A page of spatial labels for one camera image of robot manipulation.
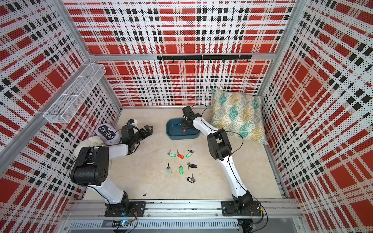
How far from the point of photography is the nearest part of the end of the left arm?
2.49ft

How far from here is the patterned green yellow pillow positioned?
3.11 feet

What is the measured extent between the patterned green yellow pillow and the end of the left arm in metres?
0.44
